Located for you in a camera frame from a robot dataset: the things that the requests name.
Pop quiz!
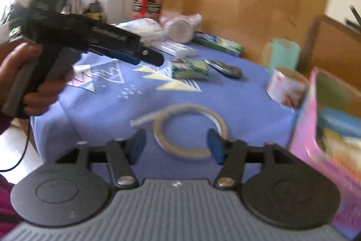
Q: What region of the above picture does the green toothpaste box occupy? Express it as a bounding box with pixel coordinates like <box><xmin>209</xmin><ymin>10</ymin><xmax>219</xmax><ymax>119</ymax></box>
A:
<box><xmin>192</xmin><ymin>30</ymin><xmax>244</xmax><ymax>57</ymax></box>

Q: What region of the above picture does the pink tin box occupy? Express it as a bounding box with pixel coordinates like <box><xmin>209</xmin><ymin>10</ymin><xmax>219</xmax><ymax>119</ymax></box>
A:
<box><xmin>289</xmin><ymin>68</ymin><xmax>360</xmax><ymax>240</ymax></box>

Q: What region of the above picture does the mint green cup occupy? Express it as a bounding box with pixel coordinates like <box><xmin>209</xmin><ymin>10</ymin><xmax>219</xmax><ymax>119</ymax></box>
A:
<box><xmin>262</xmin><ymin>39</ymin><xmax>301</xmax><ymax>70</ymax></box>

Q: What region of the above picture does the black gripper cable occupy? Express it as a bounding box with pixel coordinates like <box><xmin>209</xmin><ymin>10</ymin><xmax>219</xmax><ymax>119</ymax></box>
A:
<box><xmin>0</xmin><ymin>117</ymin><xmax>31</xmax><ymax>173</ymax></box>

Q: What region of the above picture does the brown chair back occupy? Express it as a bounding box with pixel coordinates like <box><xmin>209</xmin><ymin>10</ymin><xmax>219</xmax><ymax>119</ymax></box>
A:
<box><xmin>297</xmin><ymin>15</ymin><xmax>360</xmax><ymax>89</ymax></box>

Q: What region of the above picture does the white tape roll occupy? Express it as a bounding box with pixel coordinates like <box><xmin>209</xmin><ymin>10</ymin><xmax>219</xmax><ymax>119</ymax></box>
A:
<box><xmin>130</xmin><ymin>103</ymin><xmax>228</xmax><ymax>160</ymax></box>

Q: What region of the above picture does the blue patterned tablecloth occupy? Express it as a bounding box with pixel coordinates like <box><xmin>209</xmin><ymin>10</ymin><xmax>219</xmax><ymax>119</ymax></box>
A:
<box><xmin>31</xmin><ymin>44</ymin><xmax>299</xmax><ymax>182</ymax></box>

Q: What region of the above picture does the white printed cup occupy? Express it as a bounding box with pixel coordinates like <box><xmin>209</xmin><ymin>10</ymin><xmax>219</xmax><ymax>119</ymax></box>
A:
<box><xmin>266</xmin><ymin>67</ymin><xmax>309</xmax><ymax>108</ymax></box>

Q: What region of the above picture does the person's left hand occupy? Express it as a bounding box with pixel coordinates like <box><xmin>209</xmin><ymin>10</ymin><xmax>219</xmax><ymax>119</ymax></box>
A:
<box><xmin>1</xmin><ymin>40</ymin><xmax>73</xmax><ymax>116</ymax></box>

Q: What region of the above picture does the white round container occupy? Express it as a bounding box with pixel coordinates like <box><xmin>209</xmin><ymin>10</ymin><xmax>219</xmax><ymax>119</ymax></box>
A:
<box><xmin>160</xmin><ymin>13</ymin><xmax>203</xmax><ymax>44</ymax></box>

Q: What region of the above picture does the red snack box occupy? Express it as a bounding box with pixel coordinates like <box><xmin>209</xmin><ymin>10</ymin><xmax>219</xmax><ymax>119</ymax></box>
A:
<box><xmin>133</xmin><ymin>0</ymin><xmax>163</xmax><ymax>22</ymax></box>

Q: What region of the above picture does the blue glasses case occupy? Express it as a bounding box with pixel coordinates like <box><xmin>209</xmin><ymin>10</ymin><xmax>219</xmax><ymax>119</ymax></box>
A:
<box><xmin>317</xmin><ymin>107</ymin><xmax>361</xmax><ymax>138</ymax></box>

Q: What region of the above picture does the white plastic bag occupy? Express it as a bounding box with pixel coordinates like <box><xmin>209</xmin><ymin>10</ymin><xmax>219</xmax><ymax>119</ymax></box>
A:
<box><xmin>113</xmin><ymin>18</ymin><xmax>164</xmax><ymax>47</ymax></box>

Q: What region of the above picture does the green soap packet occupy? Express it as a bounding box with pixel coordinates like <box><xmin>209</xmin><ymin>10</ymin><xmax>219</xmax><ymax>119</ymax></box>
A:
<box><xmin>171</xmin><ymin>59</ymin><xmax>209</xmax><ymax>80</ymax></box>

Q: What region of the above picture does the white long box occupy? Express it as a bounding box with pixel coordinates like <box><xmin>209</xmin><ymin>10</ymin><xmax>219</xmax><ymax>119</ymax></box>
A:
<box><xmin>152</xmin><ymin>40</ymin><xmax>197</xmax><ymax>59</ymax></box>

